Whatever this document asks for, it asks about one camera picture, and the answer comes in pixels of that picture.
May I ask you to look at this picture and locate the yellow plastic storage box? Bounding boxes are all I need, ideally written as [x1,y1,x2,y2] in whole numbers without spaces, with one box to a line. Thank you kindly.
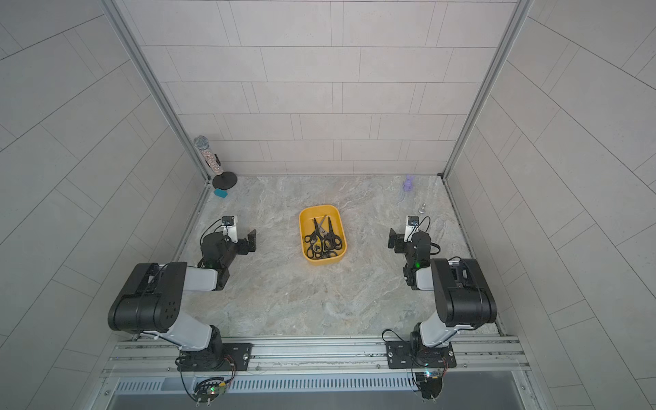
[298,204,348,266]

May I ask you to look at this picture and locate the all black scissors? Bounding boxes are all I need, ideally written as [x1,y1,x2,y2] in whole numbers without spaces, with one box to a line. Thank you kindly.
[304,220,324,244]

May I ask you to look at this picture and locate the silver blade black scissors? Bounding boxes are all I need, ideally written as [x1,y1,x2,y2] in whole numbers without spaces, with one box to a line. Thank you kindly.
[319,215,330,235]

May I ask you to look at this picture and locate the yellow black handled scissors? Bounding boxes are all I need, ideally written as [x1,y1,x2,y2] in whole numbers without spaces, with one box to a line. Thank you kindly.
[306,240,338,260]

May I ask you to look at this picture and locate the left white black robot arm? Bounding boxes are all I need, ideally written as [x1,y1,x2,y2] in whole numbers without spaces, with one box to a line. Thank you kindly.
[108,230,256,372]

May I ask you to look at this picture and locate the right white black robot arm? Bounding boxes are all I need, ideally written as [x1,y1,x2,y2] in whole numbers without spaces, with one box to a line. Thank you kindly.
[386,227,497,368]

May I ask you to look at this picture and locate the purple small toy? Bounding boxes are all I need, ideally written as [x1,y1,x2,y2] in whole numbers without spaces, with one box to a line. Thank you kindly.
[402,175,414,192]

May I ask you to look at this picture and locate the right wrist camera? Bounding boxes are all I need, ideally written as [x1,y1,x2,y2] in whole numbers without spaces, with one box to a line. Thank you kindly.
[404,215,420,243]

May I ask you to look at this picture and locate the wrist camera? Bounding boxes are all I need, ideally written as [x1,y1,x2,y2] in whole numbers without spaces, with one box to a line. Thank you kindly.
[220,216,238,244]
[404,215,420,243]

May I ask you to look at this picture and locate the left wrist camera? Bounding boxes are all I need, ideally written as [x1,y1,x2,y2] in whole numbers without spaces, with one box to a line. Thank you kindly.
[220,216,238,244]

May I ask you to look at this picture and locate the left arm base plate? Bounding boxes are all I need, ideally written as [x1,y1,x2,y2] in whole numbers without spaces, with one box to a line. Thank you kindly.
[175,343,254,372]

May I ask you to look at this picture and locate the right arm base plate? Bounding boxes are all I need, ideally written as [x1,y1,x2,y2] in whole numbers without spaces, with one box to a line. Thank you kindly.
[385,340,457,370]

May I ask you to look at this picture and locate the aluminium front rail frame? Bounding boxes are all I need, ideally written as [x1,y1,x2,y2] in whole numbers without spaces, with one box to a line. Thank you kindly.
[100,334,531,378]

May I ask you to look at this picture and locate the right circuit board with wires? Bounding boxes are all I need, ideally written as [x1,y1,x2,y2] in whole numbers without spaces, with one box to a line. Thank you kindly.
[413,372,443,401]

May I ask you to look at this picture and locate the circuit board with wires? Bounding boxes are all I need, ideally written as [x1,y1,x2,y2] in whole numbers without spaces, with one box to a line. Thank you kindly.
[413,372,443,401]
[194,377,228,407]

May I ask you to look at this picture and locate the left circuit board with wires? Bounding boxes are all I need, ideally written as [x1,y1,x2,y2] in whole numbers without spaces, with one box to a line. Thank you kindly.
[194,377,228,407]

